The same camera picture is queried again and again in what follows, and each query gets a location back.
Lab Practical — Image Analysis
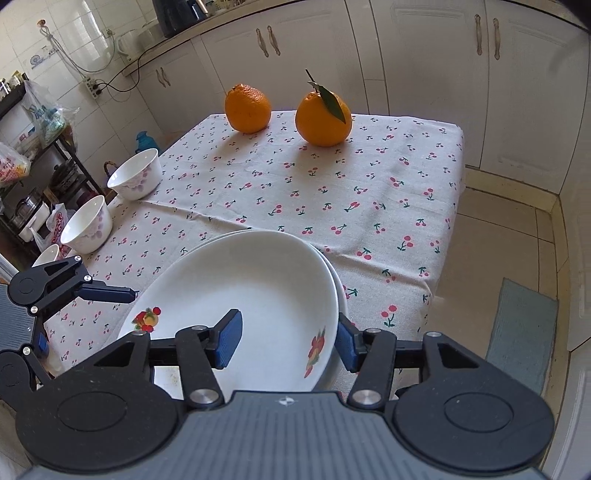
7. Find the black shelf rack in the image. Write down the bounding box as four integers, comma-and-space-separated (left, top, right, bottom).
0, 85, 107, 245

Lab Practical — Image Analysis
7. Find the knobbed orange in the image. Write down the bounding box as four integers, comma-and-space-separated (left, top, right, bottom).
225, 83, 271, 134

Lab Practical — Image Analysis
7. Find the cherry print tablecloth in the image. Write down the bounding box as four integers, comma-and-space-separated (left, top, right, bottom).
44, 111, 465, 398

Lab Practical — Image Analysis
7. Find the white floral bowl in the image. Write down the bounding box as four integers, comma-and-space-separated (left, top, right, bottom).
31, 243, 75, 269
106, 148, 164, 201
60, 195, 114, 255

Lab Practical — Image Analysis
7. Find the orange with green leaf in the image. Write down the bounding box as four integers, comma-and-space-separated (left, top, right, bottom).
295, 69, 353, 147

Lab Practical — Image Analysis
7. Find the beige kitchen countertop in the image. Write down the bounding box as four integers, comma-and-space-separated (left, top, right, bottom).
122, 0, 259, 77

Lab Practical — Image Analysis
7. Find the clear plastic bag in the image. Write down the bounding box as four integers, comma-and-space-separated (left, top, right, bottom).
21, 78, 79, 148

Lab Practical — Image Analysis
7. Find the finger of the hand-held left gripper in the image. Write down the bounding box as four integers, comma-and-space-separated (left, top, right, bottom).
25, 318, 52, 392
30, 256, 139, 317

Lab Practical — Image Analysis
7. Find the white electric kettle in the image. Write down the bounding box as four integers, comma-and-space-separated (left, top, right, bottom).
117, 30, 139, 63

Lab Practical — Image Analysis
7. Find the black power cable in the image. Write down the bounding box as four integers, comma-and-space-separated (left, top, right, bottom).
95, 69, 141, 93

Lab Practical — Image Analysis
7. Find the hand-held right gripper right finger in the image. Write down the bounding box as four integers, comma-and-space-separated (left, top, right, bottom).
335, 313, 481, 408

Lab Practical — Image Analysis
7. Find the red and white plastic bag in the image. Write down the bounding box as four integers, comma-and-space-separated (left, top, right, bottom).
30, 203, 77, 252

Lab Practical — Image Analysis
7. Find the teal floor mat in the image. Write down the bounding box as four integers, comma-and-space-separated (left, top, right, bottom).
485, 278, 559, 393

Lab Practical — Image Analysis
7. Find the white plate fruit print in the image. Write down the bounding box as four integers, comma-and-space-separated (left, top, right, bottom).
117, 229, 341, 394
182, 229, 351, 393

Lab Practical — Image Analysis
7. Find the dark blue air fryer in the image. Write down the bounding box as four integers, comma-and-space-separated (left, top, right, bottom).
152, 0, 208, 38

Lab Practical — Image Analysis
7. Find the blue plastic jug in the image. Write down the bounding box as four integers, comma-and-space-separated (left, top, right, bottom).
135, 130, 160, 155

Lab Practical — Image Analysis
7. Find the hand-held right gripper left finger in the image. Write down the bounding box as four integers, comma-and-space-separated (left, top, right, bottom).
99, 309, 243, 409

